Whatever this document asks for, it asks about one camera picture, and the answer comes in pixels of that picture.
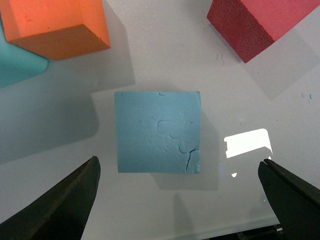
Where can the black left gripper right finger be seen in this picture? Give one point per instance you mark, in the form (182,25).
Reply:
(295,202)

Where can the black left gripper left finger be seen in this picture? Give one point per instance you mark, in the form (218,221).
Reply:
(62,212)

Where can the teal plastic bin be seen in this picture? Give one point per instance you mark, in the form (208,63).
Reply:
(17,64)

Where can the red foam block left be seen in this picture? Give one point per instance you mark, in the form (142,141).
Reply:
(251,26)

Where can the orange foam block left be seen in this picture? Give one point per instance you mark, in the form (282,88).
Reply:
(56,29)

